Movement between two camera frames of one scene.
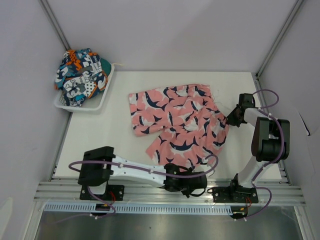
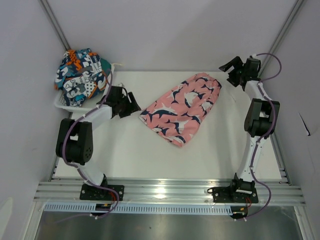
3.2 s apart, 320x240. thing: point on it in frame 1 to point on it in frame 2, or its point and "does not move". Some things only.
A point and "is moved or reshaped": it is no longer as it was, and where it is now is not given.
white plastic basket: x=91 y=104 does not move
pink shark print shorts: x=192 y=128 is moved or reshaped
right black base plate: x=244 y=195 does not move
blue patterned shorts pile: x=82 y=75 does not move
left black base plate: x=113 y=192 does not move
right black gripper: x=230 y=120 to x=237 y=64
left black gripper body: x=187 y=191 to x=124 y=105
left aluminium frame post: x=48 y=12 does not move
